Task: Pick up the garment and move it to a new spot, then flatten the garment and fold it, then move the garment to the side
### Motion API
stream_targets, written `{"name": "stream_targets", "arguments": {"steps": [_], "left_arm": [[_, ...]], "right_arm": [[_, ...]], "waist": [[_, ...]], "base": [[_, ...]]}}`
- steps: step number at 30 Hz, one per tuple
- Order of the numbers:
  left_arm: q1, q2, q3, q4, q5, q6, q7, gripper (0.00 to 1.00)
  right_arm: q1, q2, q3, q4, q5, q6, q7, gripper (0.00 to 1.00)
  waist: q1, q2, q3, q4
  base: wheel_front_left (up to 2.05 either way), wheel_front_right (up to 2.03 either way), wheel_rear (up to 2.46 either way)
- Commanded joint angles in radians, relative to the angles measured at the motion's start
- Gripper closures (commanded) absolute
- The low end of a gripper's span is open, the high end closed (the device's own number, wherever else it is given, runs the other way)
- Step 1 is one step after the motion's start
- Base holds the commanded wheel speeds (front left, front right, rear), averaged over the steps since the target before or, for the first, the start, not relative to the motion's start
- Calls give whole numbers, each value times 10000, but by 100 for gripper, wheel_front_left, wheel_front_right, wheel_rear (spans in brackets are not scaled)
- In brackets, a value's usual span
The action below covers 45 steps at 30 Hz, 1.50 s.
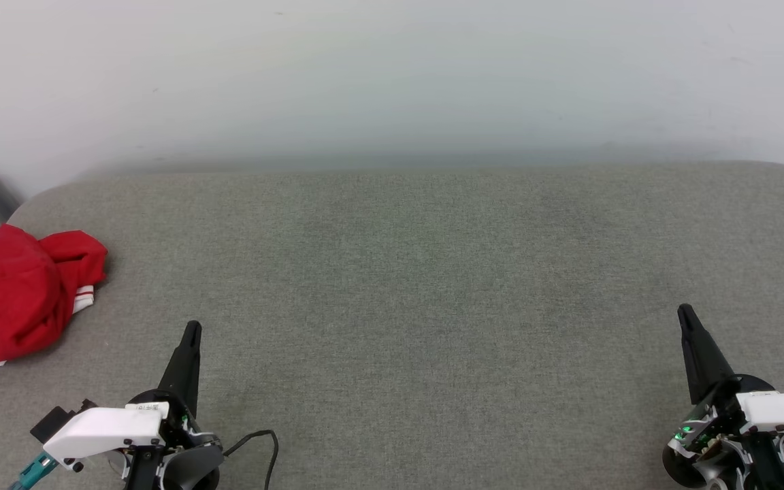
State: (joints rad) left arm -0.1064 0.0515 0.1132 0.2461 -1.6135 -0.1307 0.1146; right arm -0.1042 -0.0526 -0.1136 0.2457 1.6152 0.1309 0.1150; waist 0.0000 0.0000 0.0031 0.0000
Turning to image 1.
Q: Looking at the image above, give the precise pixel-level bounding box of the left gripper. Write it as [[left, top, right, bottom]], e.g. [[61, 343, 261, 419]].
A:
[[120, 321, 224, 490]]

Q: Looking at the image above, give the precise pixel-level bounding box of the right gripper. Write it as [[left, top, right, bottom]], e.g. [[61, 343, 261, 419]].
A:
[[662, 304, 784, 490]]

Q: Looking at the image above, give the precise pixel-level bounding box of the red white basketball jersey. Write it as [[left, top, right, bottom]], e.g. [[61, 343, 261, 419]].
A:
[[0, 224, 108, 383]]

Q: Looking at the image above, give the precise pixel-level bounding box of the grey fabric sofa seat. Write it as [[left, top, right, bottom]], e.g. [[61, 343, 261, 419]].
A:
[[0, 161, 784, 490]]

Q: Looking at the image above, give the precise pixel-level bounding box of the white left camera bracket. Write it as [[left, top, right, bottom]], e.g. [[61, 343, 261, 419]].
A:
[[43, 402, 169, 472]]

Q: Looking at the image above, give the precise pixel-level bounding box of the thin black cable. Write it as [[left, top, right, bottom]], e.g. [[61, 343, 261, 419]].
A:
[[223, 429, 279, 490]]

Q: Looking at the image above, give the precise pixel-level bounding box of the black cable with teal plug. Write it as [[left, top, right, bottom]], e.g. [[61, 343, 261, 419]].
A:
[[10, 453, 59, 490]]

